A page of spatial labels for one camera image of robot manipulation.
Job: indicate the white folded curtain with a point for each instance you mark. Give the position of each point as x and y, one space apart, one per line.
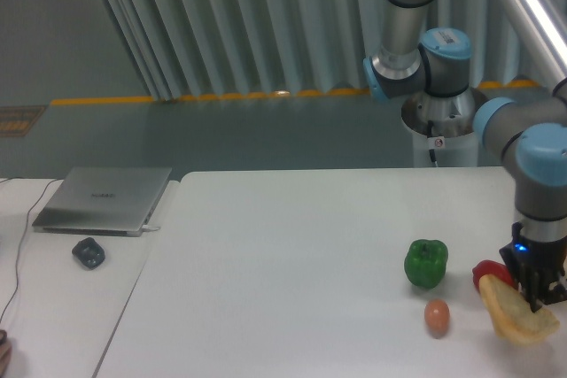
220 47

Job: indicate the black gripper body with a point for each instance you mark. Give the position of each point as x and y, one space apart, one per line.
529 260

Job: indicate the small black device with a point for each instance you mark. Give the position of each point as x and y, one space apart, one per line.
89 253

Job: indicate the green bell pepper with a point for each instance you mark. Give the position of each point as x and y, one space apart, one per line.
425 263

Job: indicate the red bell pepper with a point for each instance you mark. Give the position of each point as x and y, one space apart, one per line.
490 267

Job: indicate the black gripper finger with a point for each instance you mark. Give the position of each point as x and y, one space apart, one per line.
532 295
556 293

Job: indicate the silver closed laptop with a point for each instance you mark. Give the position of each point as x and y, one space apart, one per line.
104 201

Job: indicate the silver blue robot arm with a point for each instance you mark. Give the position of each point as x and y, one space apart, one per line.
529 139

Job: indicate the brown egg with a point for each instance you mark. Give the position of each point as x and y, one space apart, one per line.
437 316

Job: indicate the person's hand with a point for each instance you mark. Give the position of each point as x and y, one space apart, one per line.
5 351

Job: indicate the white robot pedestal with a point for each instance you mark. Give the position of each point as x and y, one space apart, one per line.
443 141

